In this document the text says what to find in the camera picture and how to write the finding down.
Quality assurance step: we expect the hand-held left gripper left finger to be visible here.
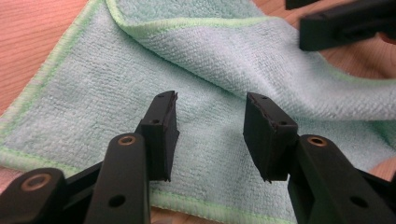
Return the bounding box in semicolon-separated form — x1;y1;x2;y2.
134;90;181;183

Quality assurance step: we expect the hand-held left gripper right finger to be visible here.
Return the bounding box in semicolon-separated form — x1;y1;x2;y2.
243;91;300;183

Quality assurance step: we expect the light green microfibre cloth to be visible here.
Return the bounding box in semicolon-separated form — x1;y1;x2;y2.
0;0;396;224

